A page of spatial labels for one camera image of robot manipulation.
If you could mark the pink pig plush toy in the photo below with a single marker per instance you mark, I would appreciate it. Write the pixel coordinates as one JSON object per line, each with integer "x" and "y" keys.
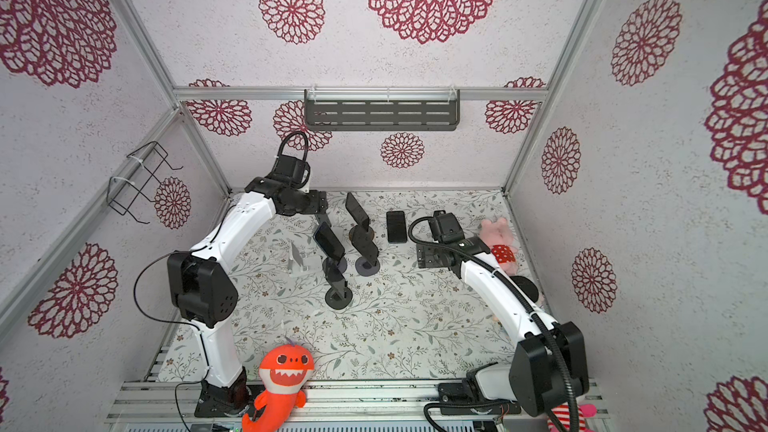
{"x": 498, "y": 236}

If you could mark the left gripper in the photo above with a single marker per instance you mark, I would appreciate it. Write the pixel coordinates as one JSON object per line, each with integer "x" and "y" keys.
{"x": 318, "y": 202}

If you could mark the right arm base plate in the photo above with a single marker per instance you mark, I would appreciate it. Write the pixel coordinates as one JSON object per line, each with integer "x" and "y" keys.
{"x": 463, "y": 398}

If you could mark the red shark plush toy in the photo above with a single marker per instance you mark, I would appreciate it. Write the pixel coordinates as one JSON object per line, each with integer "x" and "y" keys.
{"x": 283, "y": 372}

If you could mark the grey wall shelf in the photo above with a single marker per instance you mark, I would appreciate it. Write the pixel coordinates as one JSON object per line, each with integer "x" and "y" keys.
{"x": 387, "y": 111}

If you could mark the black wire wall rack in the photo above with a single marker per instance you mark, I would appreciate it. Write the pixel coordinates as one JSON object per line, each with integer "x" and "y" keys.
{"x": 125, "y": 189}

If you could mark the black phone front stand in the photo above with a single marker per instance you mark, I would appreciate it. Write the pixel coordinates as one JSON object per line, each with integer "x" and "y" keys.
{"x": 335, "y": 279}

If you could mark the grey stand front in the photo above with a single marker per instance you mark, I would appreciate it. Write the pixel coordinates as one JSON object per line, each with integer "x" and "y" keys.
{"x": 338, "y": 299}

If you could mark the blue phone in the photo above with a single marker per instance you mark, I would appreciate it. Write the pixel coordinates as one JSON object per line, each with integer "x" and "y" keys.
{"x": 329, "y": 243}
{"x": 396, "y": 227}

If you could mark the wooden base phone stand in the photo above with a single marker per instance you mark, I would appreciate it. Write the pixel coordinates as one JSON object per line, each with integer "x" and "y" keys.
{"x": 357, "y": 212}

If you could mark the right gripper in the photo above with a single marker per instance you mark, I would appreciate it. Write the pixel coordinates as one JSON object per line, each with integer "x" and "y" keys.
{"x": 425, "y": 255}

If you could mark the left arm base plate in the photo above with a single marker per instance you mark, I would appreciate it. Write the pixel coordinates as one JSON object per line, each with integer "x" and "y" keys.
{"x": 218, "y": 402}

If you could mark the teal green phone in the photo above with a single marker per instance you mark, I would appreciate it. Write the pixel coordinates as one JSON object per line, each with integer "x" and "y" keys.
{"x": 323, "y": 219}

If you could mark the black phone middle stand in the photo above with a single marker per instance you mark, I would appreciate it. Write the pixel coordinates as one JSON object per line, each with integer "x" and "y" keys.
{"x": 362, "y": 241}

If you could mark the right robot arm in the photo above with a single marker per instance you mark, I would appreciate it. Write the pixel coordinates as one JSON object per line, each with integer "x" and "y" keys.
{"x": 549, "y": 366}

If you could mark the white glasses plush toy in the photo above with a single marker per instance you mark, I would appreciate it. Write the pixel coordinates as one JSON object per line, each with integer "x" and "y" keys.
{"x": 562, "y": 413}

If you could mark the black phone stand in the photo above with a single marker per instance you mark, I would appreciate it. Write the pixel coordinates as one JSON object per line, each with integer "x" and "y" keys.
{"x": 335, "y": 279}
{"x": 362, "y": 241}

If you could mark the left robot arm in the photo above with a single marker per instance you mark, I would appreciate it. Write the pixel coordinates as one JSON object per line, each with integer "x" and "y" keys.
{"x": 199, "y": 279}

